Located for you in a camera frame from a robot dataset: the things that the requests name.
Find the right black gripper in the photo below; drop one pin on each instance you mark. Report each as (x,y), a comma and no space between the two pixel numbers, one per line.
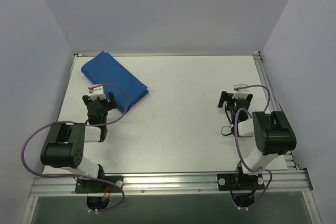
(237,100)

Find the aluminium back rail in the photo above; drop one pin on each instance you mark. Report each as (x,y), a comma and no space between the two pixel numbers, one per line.
(197,53)

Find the blue surgical wrap cloth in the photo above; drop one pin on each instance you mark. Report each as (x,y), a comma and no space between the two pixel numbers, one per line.
(127,89)

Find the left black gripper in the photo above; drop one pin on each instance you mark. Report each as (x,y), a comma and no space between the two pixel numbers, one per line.
(98,101)

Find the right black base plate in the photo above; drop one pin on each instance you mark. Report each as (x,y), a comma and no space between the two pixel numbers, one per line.
(244,182)

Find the aluminium rail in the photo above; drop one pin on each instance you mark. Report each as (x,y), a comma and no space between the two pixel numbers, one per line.
(197,53)
(174,184)
(274,135)

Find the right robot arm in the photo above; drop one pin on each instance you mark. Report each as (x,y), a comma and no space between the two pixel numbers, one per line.
(242,126)

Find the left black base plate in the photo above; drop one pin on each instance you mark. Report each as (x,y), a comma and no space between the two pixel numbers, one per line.
(85,186)

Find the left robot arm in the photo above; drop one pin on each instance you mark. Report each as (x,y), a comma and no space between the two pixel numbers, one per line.
(64,145)

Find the aluminium right rail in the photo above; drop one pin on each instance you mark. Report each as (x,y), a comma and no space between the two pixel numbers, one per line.
(274,135)

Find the aluminium front rail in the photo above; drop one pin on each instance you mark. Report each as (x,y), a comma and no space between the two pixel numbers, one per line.
(174,184)

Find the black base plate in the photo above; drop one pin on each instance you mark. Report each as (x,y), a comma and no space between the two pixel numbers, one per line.
(85,186)
(244,182)

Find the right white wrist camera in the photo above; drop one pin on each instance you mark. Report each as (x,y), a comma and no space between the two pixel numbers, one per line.
(241,91)

